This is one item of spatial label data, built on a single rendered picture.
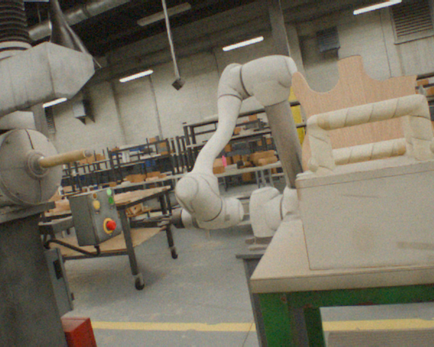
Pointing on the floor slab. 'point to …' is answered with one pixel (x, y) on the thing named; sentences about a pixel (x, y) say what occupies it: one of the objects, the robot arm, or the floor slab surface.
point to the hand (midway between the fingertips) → (138, 223)
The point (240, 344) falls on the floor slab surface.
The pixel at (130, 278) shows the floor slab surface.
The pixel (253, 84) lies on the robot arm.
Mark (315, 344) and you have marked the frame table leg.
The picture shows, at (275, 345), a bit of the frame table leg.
